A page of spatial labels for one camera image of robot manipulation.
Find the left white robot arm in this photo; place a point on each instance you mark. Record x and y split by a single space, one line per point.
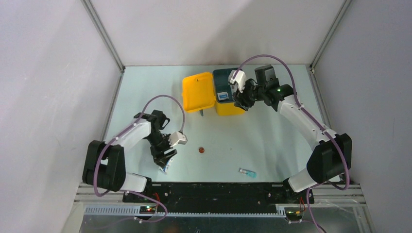
105 163

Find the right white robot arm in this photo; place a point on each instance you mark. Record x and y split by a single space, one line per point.
331 152

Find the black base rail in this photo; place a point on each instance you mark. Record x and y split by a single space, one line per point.
221 198

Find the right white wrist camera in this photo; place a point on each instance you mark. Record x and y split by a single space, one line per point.
237 80

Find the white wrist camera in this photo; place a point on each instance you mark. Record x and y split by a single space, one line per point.
237 80
177 138

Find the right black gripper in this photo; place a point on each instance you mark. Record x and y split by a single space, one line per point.
239 98

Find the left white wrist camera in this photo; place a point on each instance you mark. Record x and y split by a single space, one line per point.
177 138

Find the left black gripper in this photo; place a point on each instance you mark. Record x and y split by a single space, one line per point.
160 158

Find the small white blue sachet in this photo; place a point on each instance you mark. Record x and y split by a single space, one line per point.
222 96

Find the teal capped small tube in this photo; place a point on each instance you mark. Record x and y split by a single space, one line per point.
247 172

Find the teal divided tray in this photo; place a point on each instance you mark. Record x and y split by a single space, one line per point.
221 83

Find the aluminium frame front beam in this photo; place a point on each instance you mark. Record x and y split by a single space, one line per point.
333 211

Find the yellow medicine kit box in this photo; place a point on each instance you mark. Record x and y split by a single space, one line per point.
198 93

